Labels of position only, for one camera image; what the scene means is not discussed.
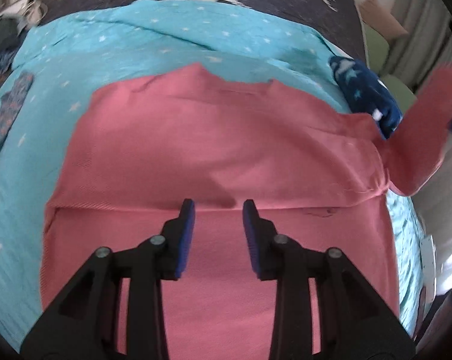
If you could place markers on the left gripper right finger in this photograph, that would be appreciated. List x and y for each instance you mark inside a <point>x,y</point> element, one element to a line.
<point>325,308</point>

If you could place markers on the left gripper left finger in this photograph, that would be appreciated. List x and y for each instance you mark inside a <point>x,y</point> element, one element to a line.
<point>112,307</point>

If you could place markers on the pink knit garment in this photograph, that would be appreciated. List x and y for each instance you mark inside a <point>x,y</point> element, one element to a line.
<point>145,145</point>

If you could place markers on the dark teal clothes pile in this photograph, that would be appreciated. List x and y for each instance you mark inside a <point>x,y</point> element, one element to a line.
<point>12,33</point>

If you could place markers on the green pillow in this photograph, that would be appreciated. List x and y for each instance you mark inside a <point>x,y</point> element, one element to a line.
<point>400,92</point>

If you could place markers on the navy star fleece blanket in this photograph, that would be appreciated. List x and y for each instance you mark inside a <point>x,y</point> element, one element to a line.
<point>365,93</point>

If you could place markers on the green bench cushion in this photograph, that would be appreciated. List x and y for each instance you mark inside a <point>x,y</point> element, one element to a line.
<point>377,47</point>

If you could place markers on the grey curtain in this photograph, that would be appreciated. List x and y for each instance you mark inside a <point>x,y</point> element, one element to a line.
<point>427,45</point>

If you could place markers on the pink beige pillow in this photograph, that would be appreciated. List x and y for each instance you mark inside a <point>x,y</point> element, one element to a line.
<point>381,20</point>

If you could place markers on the floral patterned folded cloth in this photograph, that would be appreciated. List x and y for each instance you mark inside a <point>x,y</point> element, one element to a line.
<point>12,103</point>

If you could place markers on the turquoise star-pattern quilt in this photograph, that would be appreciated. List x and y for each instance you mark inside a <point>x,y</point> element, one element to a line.
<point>73,56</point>

